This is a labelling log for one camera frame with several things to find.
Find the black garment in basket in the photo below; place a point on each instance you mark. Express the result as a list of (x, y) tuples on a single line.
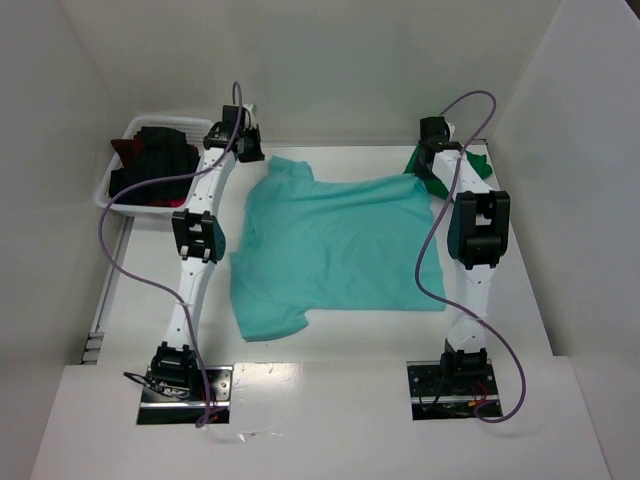
[(167, 153)]

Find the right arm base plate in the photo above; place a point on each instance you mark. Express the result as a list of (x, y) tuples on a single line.
[(431, 399)]

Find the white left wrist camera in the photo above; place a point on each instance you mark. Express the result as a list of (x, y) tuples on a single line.
[(250, 113)]

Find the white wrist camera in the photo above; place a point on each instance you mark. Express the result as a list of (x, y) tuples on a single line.
[(250, 113), (450, 128)]

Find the dark green folded t shirt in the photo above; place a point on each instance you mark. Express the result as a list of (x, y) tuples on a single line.
[(457, 172)]

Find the teal t shirt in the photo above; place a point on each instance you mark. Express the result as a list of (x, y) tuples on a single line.
[(312, 245)]

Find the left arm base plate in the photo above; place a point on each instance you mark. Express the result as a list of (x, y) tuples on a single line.
[(162, 404)]

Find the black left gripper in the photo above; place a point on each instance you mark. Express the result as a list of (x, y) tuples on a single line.
[(251, 145)]

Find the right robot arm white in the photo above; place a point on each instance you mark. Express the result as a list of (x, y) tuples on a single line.
[(477, 238)]

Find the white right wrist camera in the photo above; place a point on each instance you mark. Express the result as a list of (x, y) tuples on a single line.
[(450, 128)]

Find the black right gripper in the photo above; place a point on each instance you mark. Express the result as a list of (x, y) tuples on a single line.
[(425, 163)]

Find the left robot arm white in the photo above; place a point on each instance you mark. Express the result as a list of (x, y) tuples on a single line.
[(200, 243)]

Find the red garment in basket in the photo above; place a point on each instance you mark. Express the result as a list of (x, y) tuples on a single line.
[(128, 150)]

